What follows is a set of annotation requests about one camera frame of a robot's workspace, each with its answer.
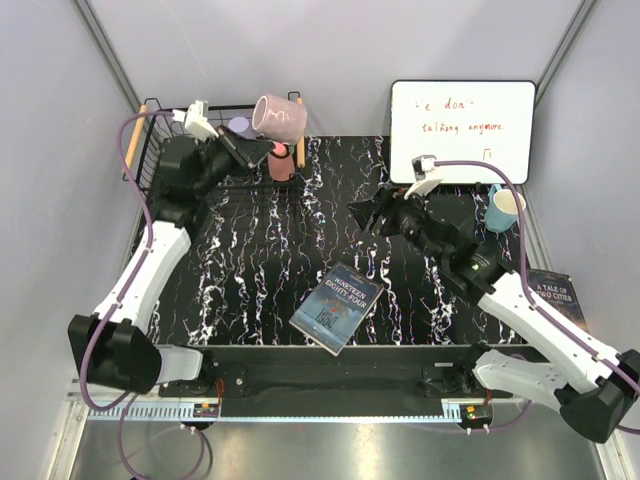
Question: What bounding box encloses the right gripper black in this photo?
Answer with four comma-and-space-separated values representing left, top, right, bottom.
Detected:
345, 182, 447, 266

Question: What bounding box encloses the purple plastic cup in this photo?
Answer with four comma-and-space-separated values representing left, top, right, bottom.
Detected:
228, 116, 255, 139

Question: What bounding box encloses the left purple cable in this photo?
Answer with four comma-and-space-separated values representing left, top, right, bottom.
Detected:
79, 110, 207, 476

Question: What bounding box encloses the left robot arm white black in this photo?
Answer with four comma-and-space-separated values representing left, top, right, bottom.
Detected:
68, 101, 275, 400

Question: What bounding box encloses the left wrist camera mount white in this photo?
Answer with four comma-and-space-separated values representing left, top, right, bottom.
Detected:
184, 100, 219, 142

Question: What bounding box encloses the white whiteboard black frame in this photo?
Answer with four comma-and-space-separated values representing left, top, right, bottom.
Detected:
389, 80, 537, 185

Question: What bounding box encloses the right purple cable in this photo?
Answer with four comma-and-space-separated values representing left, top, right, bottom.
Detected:
429, 159, 640, 436

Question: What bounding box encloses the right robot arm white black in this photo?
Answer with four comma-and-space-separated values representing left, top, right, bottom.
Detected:
348, 155, 639, 444

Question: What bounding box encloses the Nineteen Eighty-Four book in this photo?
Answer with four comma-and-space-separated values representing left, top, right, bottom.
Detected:
289, 263, 383, 356

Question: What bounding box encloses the black wire dish rack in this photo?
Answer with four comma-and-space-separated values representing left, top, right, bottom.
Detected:
134, 104, 304, 203

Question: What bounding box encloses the pink plastic cup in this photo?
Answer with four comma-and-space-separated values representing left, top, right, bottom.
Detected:
267, 142, 295, 182

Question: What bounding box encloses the pink ceramic mug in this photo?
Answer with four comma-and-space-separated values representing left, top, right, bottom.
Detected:
251, 94, 308, 145

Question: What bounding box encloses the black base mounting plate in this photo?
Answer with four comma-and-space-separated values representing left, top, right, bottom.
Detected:
160, 345, 486, 398

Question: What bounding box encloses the light blue mug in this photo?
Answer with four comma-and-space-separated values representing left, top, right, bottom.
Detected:
484, 184, 527, 233

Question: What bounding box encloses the Tale of Two Cities book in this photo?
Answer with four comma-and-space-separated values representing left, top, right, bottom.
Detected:
527, 269, 587, 330

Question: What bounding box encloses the black marble pattern mat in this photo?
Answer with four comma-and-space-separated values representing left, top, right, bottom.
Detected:
97, 134, 532, 347

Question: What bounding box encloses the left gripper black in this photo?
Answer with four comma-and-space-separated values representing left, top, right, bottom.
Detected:
192, 124, 274, 197

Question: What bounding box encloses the purple cable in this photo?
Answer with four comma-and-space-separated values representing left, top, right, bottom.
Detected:
429, 159, 640, 436
79, 110, 207, 476

